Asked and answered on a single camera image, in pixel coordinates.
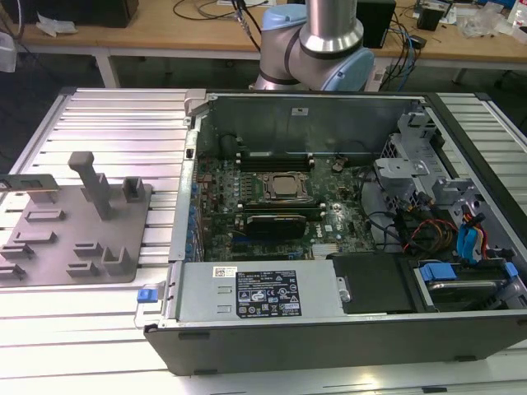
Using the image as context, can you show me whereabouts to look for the metal CPU socket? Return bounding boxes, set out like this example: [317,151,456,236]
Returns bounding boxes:
[259,170,315,203]

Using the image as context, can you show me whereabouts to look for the red orange yellow wire bundle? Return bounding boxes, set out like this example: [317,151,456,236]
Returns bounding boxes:
[403,217,459,253]

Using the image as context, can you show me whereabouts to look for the silver CPU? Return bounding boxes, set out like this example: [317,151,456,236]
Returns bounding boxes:
[272,176,304,197]

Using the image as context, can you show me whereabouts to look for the gray parts rack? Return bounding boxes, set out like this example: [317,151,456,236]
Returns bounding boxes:
[0,151,154,288]

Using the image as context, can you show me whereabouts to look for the metal socket cover frame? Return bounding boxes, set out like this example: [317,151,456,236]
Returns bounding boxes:
[263,172,312,201]

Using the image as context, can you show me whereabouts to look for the black cable loop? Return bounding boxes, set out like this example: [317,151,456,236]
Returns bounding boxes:
[361,176,413,253]

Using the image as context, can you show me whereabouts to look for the clear plastic bags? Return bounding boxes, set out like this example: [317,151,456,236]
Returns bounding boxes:
[459,6,514,41]

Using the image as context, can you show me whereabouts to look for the blue disk carrier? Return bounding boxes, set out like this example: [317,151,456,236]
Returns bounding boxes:
[413,261,519,314]

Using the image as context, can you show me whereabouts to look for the blue flat data cable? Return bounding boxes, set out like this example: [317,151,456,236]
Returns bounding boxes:
[468,221,485,264]
[455,221,473,264]

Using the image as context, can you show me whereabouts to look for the black open PC case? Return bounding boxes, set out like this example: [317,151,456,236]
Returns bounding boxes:
[135,88,527,378]

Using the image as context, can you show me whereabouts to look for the large black equipment box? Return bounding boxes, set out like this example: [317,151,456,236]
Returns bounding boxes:
[7,0,140,29]

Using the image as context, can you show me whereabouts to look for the black disk bay cover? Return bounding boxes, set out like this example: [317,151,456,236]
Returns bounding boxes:
[331,253,415,316]

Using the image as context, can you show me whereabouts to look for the black graphics card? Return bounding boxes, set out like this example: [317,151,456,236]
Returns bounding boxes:
[245,212,308,240]

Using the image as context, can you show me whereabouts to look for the wooden desk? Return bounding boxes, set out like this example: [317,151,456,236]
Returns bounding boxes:
[0,0,527,90]

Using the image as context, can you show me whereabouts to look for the crumpled white paper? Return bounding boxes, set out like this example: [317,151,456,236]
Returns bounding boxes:
[35,11,78,39]

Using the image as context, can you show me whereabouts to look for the green motherboard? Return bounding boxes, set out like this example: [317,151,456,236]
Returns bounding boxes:
[193,154,399,264]

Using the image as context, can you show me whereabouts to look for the gray case release handle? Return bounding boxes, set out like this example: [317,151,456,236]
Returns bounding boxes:
[184,90,208,119]

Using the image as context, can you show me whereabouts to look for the silver finned chipset heatsink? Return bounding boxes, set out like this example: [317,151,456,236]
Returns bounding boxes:
[310,242,343,260]

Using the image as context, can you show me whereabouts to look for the silver metal drive cage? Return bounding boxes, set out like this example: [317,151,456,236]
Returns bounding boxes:
[372,109,448,207]

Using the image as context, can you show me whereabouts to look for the black hard disk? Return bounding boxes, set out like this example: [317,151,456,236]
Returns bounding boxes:
[426,279,510,313]

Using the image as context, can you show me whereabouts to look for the silver power supply with label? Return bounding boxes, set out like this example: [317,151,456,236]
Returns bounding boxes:
[170,258,352,324]

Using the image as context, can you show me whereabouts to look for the RAM slot with white latches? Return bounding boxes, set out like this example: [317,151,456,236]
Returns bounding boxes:
[237,152,316,160]
[238,203,327,211]
[238,161,316,169]

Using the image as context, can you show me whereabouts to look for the small black box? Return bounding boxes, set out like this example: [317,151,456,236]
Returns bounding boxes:
[416,2,445,30]

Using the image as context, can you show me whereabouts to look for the green RAM stick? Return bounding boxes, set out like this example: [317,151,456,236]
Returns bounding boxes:
[0,174,58,193]

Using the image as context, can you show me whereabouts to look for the gray metal bracket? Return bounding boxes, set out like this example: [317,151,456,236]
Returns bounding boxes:
[430,176,497,231]

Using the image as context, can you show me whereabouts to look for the black upright box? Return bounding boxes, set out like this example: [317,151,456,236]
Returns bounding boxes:
[357,0,397,49]

